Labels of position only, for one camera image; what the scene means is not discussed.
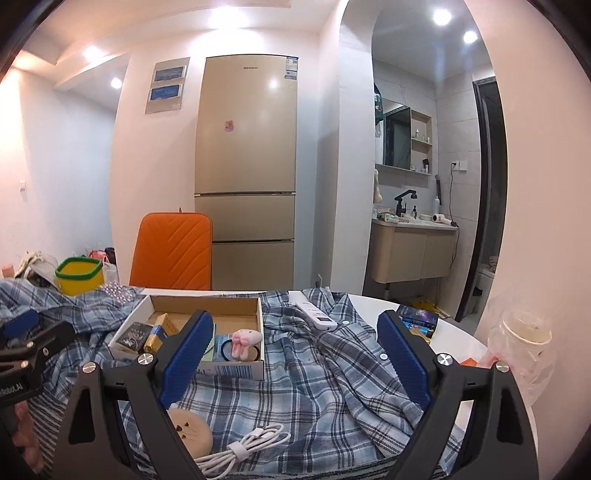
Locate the white cloth bag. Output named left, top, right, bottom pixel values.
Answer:
left=15, top=251, right=59, bottom=290

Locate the yellow bin green rim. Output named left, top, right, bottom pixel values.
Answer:
left=55, top=257, right=104, bottom=296

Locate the blue tissue pack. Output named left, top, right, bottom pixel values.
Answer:
left=197, top=361, right=264, bottom=381

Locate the white remote control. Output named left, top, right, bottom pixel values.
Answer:
left=294, top=300, right=338, bottom=331

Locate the grey wall panel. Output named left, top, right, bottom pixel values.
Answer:
left=145, top=57, right=190, bottom=114

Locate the beige vanity cabinet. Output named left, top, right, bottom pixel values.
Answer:
left=368, top=219, right=458, bottom=284

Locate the small orange packet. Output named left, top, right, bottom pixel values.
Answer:
left=462, top=357, right=479, bottom=367

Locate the silver blister pack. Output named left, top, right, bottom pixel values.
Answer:
left=99, top=282, right=137, bottom=304

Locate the white hair dryer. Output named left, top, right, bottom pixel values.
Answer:
left=433, top=214, right=458, bottom=227

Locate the mirror wall cabinet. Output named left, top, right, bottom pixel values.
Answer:
left=374, top=87, right=434, bottom=175

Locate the blue plaid shirt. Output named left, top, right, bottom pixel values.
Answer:
left=1, top=279, right=422, bottom=479

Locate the open cardboard box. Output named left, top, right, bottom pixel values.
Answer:
left=108, top=289, right=266, bottom=366

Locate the gold blue box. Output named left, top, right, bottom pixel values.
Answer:
left=143, top=313, right=178, bottom=354

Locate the orange chair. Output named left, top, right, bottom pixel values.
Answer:
left=129, top=212, right=213, bottom=291

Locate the tan round plush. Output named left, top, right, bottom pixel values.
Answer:
left=168, top=408, right=213, bottom=459

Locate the pink white plush toy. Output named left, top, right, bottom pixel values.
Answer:
left=230, top=329, right=263, bottom=361

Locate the black faucet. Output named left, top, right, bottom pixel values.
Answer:
left=393, top=188, right=419, bottom=218

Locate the red plastic bag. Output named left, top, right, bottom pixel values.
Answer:
left=88, top=250, right=108, bottom=262

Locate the clear plastic bag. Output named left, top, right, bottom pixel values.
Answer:
left=477, top=296, right=556, bottom=406

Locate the dark blue box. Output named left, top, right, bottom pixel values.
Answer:
left=397, top=305, right=439, bottom=343

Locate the person's left hand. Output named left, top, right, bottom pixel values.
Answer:
left=12, top=401, right=44, bottom=474

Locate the white coiled cable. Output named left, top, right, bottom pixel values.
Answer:
left=193, top=422, right=293, bottom=478

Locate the beige refrigerator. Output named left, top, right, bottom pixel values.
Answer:
left=194, top=55, right=298, bottom=291

